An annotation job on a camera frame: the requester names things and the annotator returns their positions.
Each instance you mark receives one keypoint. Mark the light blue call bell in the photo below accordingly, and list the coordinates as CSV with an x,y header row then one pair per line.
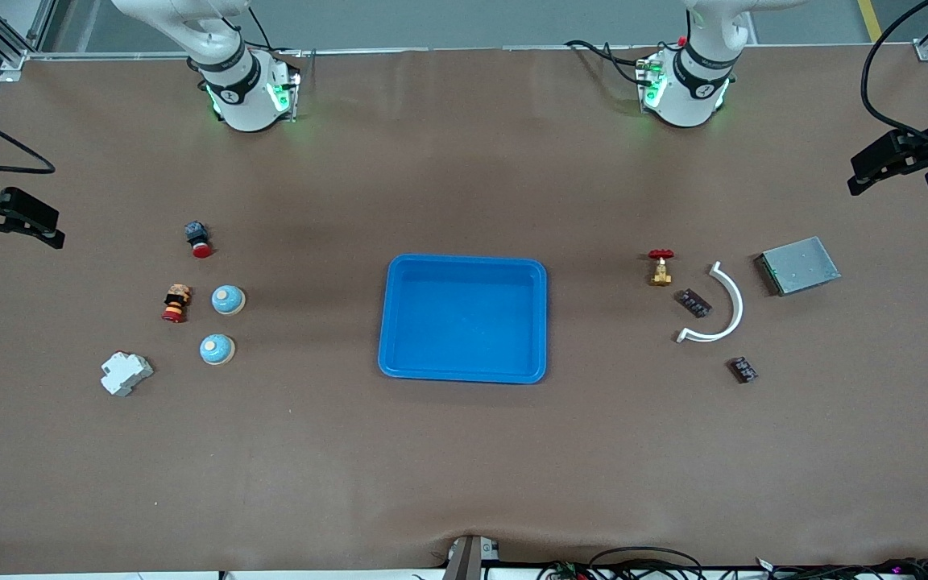
x,y
217,349
228,300

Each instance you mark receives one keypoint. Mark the long black capacitor block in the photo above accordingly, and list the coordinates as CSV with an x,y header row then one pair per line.
x,y
693,303

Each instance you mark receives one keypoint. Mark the short black capacitor block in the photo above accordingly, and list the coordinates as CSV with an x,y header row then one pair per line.
x,y
743,370

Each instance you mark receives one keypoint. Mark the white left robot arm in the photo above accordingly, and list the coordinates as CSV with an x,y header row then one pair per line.
x,y
689,93

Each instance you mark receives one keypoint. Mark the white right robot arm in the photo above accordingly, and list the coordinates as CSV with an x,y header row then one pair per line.
x,y
240,93

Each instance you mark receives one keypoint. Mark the grey metal box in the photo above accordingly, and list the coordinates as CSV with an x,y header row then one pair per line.
x,y
798,266

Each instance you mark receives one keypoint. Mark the red yellow emergency stop button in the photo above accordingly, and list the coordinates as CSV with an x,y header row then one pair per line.
x,y
176,304

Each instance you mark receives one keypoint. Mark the red button with dark body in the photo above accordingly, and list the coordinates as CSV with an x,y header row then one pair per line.
x,y
199,240

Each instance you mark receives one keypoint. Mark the white circuit breaker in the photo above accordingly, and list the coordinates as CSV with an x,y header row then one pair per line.
x,y
126,374

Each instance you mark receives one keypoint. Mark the white curved plastic arc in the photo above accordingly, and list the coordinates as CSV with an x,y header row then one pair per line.
x,y
740,310

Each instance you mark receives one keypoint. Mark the blue plastic tray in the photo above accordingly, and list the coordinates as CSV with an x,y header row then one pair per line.
x,y
464,322

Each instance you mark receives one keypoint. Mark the brown table mat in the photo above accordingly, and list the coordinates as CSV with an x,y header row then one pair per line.
x,y
464,467

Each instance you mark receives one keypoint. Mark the metal table edge bracket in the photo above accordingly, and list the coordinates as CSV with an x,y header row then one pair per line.
x,y
470,557

